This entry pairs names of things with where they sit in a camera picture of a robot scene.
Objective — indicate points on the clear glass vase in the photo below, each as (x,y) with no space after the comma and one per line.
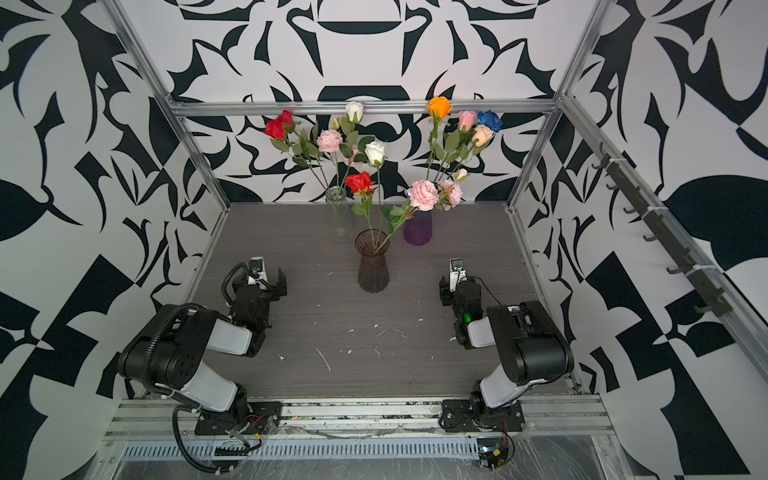
(340,222)

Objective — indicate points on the red rose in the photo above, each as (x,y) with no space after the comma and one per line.
(362,188)

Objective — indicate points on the small white rose stem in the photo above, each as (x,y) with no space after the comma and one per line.
(375,152)

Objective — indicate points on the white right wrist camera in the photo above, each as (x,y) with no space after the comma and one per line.
(457,273)

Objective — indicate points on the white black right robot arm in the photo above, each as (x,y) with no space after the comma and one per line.
(532,351)

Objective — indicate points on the pink peony flower stem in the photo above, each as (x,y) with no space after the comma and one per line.
(339,145)

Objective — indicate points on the white slotted cable duct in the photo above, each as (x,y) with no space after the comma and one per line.
(334,449)

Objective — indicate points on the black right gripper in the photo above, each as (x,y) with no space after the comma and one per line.
(447,296)

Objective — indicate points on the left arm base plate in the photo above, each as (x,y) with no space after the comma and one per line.
(256,418)

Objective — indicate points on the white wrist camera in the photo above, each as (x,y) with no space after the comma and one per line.
(256,271)
(457,273)

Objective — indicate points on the aluminium front rail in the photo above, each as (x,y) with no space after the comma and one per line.
(418,416)

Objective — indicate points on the small pink carnation stem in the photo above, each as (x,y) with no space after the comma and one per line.
(450,196)

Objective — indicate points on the peach rose stem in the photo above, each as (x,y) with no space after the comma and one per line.
(477,144)

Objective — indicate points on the red rose stem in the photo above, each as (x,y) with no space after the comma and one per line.
(300,145)

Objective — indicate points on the orange rose stem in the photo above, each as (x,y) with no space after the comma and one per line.
(438,108)

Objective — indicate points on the smoky pink glass vase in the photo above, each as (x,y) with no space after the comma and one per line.
(373,274)

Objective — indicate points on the black wall hook rack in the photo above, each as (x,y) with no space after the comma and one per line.
(665,230)

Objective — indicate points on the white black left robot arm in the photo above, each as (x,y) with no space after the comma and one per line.
(167,356)

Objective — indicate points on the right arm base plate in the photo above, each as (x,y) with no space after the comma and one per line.
(464,415)

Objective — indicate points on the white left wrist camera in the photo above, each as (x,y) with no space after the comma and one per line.
(256,271)

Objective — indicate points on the purple blue glass vase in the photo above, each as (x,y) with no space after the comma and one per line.
(423,197)

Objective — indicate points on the blue rose stem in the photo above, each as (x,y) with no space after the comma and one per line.
(494,122)

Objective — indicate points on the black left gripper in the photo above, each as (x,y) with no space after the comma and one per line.
(273,292)

